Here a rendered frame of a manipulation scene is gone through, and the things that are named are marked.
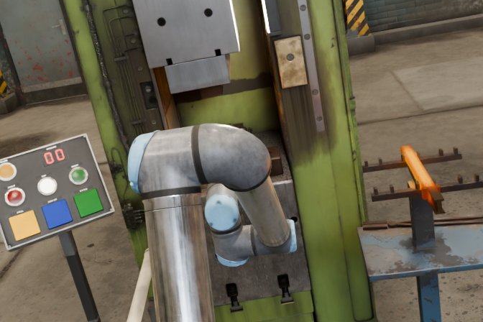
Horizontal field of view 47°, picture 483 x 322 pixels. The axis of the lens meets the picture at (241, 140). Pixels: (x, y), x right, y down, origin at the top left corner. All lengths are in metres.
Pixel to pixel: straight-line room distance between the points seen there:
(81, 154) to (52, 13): 6.63
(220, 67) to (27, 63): 7.05
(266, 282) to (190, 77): 0.79
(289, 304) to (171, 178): 1.19
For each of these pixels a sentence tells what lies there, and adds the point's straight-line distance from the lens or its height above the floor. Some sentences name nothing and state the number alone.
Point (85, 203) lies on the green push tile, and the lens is 1.86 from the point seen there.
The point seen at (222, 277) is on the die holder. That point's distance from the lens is 2.07.
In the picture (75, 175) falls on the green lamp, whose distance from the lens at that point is 1.88.
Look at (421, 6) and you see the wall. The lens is 8.03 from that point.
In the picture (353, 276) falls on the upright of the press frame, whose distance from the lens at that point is 2.37.
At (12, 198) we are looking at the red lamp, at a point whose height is 1.09.
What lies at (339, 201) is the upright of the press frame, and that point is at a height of 0.70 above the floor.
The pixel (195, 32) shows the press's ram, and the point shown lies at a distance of 1.81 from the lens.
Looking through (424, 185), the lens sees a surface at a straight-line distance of 1.68.
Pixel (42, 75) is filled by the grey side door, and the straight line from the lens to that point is 8.72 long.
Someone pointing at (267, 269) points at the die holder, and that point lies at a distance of 2.05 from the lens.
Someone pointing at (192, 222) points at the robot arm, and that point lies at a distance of 1.05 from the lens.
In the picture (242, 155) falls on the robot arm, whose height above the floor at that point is 1.32.
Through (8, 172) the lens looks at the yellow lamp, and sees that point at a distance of 1.89.
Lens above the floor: 1.70
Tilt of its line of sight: 20 degrees down
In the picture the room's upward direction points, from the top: 11 degrees counter-clockwise
